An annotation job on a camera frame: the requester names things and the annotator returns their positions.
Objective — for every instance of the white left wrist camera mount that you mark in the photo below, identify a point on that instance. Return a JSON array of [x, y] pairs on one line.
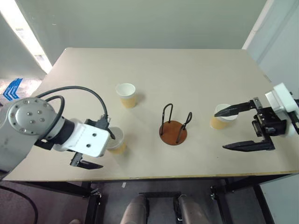
[[91, 140]]

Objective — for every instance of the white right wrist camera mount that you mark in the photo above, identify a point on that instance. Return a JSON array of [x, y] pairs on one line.
[[281, 100]]

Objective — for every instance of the brown white paper cup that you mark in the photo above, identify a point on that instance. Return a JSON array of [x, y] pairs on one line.
[[118, 144], [218, 122], [126, 94]]

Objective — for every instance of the small white paper tag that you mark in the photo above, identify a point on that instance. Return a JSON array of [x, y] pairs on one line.
[[124, 185]]

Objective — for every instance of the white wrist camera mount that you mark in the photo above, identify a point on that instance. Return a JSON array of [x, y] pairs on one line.
[[281, 100], [91, 140]]

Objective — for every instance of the black metal table frame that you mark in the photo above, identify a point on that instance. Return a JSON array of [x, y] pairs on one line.
[[93, 205]]

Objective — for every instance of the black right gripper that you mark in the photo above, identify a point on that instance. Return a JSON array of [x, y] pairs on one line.
[[268, 121]]

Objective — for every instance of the dark rounded metallic shape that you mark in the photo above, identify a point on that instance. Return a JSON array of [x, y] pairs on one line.
[[135, 210], [192, 210]]

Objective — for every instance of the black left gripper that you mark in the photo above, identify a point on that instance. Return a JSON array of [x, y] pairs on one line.
[[90, 122]]

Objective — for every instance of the black stand frame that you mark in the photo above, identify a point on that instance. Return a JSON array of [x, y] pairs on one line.
[[161, 194]]

